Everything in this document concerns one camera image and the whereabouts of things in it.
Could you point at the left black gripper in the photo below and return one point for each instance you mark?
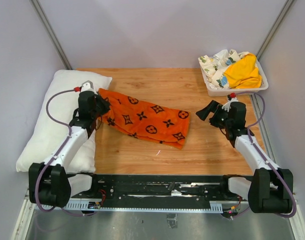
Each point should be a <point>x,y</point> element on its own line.
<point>106,104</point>

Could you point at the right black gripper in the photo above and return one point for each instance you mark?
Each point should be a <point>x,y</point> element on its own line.
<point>213,107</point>

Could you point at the orange patterned pillowcase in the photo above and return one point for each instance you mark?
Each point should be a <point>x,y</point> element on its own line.
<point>146,121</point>

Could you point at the white pillow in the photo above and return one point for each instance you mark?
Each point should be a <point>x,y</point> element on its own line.
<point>49,135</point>

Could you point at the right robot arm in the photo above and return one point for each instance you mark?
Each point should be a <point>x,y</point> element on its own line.
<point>271,188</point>

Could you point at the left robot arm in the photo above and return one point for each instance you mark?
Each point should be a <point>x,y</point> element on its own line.
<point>49,184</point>

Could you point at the white plastic basket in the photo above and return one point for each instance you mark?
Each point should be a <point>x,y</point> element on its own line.
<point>224,92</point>

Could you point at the white printed cloth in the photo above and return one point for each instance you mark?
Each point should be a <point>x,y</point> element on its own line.
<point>215,66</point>

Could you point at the yellow cloth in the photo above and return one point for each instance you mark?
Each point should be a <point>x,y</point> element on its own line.
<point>244,74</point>

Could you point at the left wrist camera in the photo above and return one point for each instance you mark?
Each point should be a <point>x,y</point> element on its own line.
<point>86,86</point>

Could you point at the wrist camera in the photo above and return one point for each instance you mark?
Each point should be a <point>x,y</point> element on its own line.
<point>86,86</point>
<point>231,98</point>

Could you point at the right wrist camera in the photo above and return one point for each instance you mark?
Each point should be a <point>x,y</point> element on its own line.
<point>231,98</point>

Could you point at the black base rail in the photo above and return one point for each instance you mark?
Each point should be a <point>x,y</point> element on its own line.
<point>206,187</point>

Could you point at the white slotted cable duct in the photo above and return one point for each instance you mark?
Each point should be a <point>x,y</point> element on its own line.
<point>148,204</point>

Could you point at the left aluminium frame post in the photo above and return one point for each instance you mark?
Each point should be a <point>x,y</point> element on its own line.
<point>51,33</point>

